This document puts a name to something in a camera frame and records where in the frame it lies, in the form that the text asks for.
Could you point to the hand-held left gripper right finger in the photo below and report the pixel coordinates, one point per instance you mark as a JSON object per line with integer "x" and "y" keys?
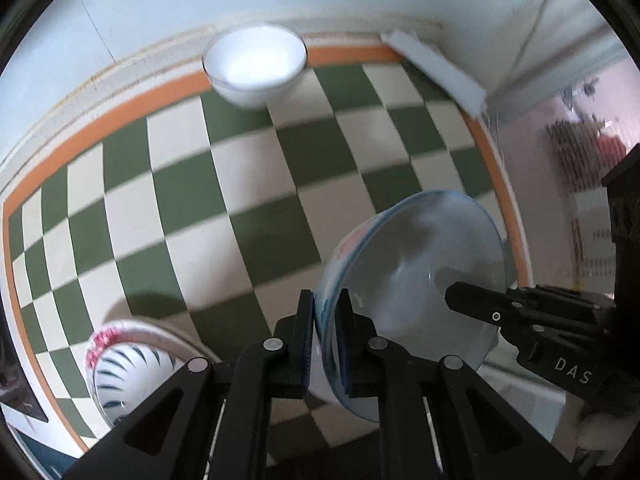
{"x": 415, "y": 410}

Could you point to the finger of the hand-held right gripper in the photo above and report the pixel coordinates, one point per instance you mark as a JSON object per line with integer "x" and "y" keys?
{"x": 530, "y": 310}

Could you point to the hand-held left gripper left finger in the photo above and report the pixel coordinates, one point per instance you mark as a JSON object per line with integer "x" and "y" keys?
{"x": 250, "y": 410}

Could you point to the white bowl with coloured dots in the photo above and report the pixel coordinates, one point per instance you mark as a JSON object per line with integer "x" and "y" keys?
{"x": 425, "y": 240}

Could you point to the blue striped white plate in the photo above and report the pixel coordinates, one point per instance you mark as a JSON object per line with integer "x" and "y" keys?
{"x": 125, "y": 370}

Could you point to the pink floral white plate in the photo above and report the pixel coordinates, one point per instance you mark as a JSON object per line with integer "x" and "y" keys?
{"x": 100, "y": 342}

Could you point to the frosted glass sliding door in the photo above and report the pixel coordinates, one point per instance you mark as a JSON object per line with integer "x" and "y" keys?
{"x": 575, "y": 210}

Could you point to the green checkered table mat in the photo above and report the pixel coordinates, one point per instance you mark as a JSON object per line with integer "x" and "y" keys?
{"x": 240, "y": 200}

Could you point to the white folded cloth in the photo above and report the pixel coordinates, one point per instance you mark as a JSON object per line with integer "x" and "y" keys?
{"x": 440, "y": 67}

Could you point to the white bowl with dark rim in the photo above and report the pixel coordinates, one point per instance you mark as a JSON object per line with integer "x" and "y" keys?
{"x": 255, "y": 62}

